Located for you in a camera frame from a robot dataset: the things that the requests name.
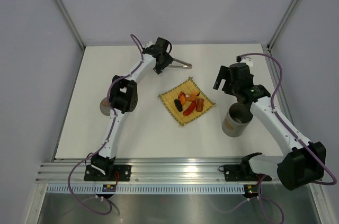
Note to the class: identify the grey canister lid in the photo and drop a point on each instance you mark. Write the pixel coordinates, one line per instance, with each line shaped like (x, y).
(105, 107)

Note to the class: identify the bamboo woven tray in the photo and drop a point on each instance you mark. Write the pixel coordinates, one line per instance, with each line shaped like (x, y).
(186, 87)

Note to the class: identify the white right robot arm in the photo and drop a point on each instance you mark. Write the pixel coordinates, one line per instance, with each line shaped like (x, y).
(302, 161)

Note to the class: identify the aluminium front rail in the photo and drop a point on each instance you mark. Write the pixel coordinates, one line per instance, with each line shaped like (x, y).
(149, 170)

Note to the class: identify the grey metal lunch canister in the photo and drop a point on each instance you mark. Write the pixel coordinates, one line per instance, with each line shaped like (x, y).
(236, 120)

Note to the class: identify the left aluminium frame post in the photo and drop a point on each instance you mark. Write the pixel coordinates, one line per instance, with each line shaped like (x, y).
(68, 20)

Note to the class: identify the red sausage toy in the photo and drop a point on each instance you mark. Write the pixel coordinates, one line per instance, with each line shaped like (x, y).
(190, 109)

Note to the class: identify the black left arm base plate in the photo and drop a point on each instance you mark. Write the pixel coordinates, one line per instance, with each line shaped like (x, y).
(121, 173)

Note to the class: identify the orange salmon slice toy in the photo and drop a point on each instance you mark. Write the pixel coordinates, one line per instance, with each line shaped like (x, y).
(194, 94)

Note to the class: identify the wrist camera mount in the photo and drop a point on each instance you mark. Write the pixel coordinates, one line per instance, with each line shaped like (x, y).
(148, 44)
(245, 59)

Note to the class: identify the stainless steel tongs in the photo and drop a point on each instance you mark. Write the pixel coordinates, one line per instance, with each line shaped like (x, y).
(179, 64)

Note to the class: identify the left small circuit board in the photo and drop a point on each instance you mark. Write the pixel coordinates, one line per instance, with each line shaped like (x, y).
(109, 188)

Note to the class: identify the brown grilled sausage toy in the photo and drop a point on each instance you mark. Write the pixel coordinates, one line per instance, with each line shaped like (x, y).
(199, 105)

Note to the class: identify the black sea cucumber toy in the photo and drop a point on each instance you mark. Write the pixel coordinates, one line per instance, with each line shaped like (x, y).
(178, 105)

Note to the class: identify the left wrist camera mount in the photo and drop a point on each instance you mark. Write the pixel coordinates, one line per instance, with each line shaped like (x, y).
(148, 44)

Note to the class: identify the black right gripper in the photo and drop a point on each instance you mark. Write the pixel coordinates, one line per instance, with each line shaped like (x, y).
(224, 73)

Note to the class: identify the right aluminium frame post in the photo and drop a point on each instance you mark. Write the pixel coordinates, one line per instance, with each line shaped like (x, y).
(282, 24)

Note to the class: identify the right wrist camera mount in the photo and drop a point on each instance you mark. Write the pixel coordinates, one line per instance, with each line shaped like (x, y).
(245, 59)

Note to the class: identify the orange fried fish toy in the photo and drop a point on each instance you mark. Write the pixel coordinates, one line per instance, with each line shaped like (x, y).
(182, 98)

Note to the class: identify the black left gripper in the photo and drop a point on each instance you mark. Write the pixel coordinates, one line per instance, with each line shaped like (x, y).
(167, 61)

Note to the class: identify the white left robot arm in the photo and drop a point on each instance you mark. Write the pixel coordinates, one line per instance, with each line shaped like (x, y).
(122, 98)

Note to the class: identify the small circuit board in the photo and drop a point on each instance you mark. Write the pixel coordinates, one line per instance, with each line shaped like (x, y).
(251, 189)
(109, 188)

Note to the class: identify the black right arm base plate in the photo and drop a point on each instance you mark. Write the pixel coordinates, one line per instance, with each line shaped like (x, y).
(234, 173)

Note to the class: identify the aluminium frame post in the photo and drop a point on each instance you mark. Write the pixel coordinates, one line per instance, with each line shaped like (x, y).
(68, 20)
(282, 24)

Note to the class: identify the white slotted cable duct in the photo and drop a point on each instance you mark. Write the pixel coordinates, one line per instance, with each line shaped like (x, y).
(162, 189)

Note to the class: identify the right small circuit board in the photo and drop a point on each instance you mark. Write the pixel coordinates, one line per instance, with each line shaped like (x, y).
(251, 189)

